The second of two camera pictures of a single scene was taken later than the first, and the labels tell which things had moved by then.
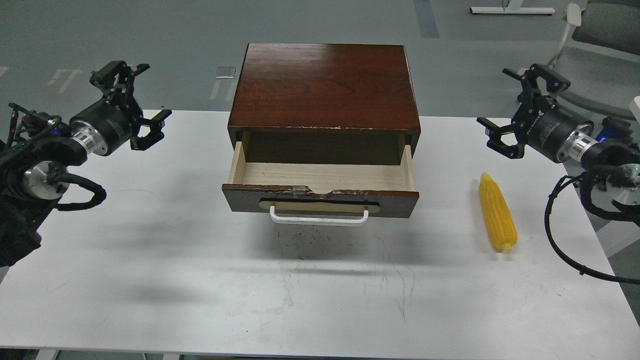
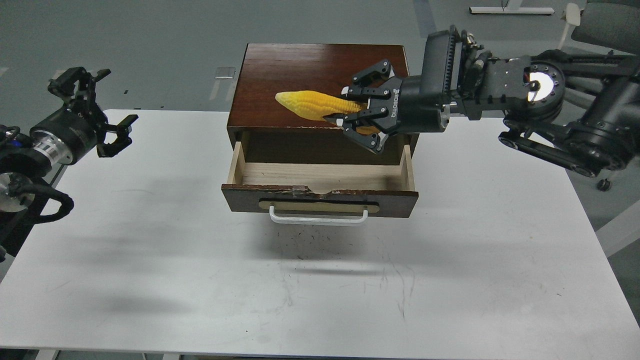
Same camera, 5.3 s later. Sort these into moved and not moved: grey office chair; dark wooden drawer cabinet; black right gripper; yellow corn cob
Moved: black right gripper; yellow corn cob
Not moved: grey office chair; dark wooden drawer cabinet
